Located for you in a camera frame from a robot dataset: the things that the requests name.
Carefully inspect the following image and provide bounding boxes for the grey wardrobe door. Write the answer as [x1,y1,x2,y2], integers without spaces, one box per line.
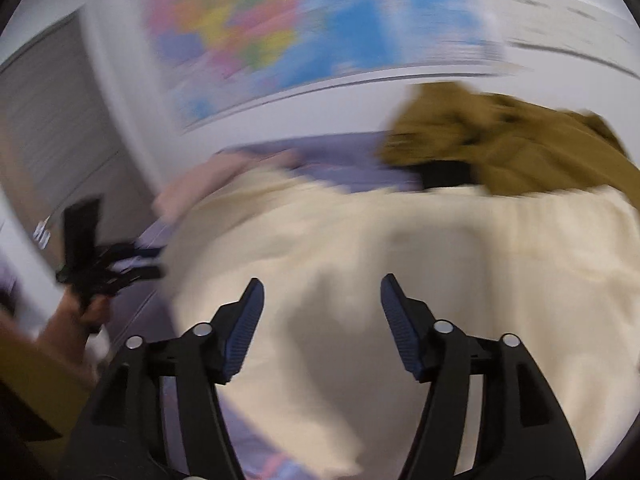
[0,10,151,241]

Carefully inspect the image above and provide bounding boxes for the person's left forearm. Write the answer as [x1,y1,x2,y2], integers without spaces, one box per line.
[0,305,91,376]

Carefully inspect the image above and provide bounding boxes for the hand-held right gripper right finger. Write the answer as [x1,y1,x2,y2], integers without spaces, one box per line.
[380,274,586,480]

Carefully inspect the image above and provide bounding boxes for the colourful wall map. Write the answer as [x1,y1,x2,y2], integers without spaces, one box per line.
[145,0,506,131]

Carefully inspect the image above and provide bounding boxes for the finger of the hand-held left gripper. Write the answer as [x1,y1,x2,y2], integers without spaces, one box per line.
[120,265,165,284]
[112,242,166,261]

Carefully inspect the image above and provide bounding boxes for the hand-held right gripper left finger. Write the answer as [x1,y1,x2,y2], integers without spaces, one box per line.
[60,277,266,480]

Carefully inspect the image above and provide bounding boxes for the lavender bed sheet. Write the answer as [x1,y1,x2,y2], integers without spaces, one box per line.
[107,132,426,480]

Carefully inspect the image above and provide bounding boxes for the white wall poster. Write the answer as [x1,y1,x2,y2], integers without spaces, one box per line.
[480,0,640,81]

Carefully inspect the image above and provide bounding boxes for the olive brown garment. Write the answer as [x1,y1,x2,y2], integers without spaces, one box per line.
[380,82,640,198]

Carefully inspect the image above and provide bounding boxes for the cream large garment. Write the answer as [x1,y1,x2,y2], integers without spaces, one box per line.
[165,167,640,478]

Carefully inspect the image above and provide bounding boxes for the person's left hand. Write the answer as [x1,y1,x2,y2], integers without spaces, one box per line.
[65,294,113,343]

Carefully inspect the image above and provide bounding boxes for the person's olive pants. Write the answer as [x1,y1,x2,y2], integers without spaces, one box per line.
[0,332,98,441]

